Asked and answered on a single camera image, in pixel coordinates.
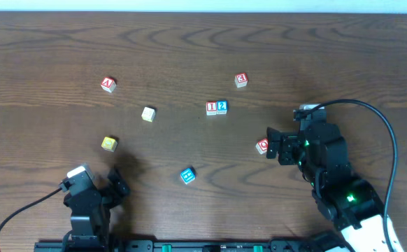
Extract red letter I block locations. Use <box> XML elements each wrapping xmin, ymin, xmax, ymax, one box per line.
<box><xmin>206</xmin><ymin>101</ymin><xmax>217</xmax><ymax>116</ymax></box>

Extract red letter A block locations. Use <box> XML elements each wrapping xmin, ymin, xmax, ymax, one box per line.
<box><xmin>101</xmin><ymin>77</ymin><xmax>117</xmax><ymax>92</ymax></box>

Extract red letter Q block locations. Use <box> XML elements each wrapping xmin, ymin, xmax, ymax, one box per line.
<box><xmin>255</xmin><ymin>138</ymin><xmax>269</xmax><ymax>155</ymax></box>

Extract yellow pineapple block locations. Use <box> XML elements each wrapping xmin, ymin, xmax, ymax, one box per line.
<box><xmin>101</xmin><ymin>136</ymin><xmax>118</xmax><ymax>152</ymax></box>

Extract blue letter H block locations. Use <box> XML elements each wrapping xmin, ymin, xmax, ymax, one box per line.
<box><xmin>180</xmin><ymin>167</ymin><xmax>196</xmax><ymax>184</ymax></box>

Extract cream wooden block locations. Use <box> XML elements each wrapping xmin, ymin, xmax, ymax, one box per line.
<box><xmin>141</xmin><ymin>107</ymin><xmax>156</xmax><ymax>122</ymax></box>

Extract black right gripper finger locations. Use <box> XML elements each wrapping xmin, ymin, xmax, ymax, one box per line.
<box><xmin>266</xmin><ymin>127</ymin><xmax>281</xmax><ymax>159</ymax></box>
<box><xmin>278</xmin><ymin>134</ymin><xmax>300</xmax><ymax>165</ymax></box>

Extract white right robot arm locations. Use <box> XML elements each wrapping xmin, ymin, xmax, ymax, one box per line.
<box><xmin>266</xmin><ymin>109</ymin><xmax>403</xmax><ymax>251</ymax></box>

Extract red letter E block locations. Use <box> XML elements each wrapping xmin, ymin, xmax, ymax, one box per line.
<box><xmin>234</xmin><ymin>73</ymin><xmax>248</xmax><ymax>88</ymax></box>

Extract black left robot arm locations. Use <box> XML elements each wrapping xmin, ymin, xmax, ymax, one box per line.
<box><xmin>59</xmin><ymin>164</ymin><xmax>130</xmax><ymax>251</ymax></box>

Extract blue number 2 block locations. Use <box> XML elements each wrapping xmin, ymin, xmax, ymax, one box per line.
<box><xmin>216</xmin><ymin>101</ymin><xmax>228</xmax><ymax>114</ymax></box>

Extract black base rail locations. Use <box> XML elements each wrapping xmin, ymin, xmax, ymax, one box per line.
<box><xmin>34</xmin><ymin>238</ymin><xmax>351</xmax><ymax>252</ymax></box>

